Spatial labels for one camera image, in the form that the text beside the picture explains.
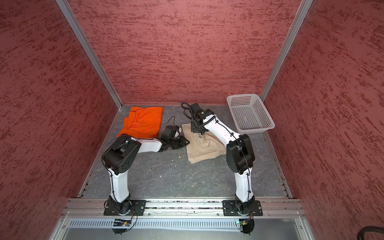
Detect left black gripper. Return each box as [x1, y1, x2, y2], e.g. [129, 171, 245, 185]
[168, 135, 190, 149]

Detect beige shorts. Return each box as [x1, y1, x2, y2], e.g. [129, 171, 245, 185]
[182, 124, 226, 164]

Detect orange shorts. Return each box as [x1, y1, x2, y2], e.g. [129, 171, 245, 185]
[117, 107, 163, 139]

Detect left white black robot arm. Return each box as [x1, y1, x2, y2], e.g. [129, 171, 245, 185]
[102, 126, 190, 216]

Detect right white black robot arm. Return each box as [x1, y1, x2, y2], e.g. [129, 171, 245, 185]
[181, 102, 256, 216]

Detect white plastic laundry basket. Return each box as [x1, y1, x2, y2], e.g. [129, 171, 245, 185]
[227, 94, 276, 135]

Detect left small circuit board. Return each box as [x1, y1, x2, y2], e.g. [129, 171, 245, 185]
[113, 219, 132, 228]

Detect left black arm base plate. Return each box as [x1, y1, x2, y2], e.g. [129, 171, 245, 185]
[104, 199, 147, 217]

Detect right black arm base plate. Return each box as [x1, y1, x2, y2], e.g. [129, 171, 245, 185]
[222, 200, 263, 217]

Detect aluminium front rail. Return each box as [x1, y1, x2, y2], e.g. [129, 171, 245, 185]
[61, 198, 307, 219]

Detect white slotted cable duct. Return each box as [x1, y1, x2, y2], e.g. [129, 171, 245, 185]
[68, 219, 240, 231]

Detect right aluminium corner post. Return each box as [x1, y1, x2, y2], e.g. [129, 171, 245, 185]
[260, 0, 313, 102]

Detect aluminium corner post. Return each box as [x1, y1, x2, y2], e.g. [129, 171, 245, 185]
[260, 0, 313, 102]
[56, 0, 123, 110]

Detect left aluminium corner post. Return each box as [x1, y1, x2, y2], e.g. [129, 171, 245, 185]
[56, 0, 123, 110]

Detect black cable bottom right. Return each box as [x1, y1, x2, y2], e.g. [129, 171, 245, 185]
[356, 225, 384, 240]

